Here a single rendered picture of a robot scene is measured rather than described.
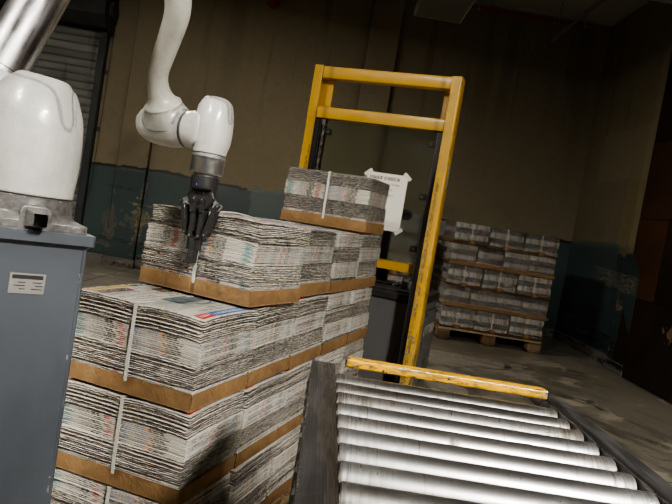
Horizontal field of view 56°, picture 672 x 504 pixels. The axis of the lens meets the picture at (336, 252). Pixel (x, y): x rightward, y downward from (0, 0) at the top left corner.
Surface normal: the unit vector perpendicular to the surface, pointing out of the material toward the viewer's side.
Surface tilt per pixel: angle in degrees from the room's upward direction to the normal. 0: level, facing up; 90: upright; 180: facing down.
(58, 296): 90
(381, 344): 90
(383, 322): 90
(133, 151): 90
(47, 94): 67
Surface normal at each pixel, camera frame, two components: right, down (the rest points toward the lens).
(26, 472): 0.59, 0.14
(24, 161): 0.27, 0.14
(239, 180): 0.01, 0.05
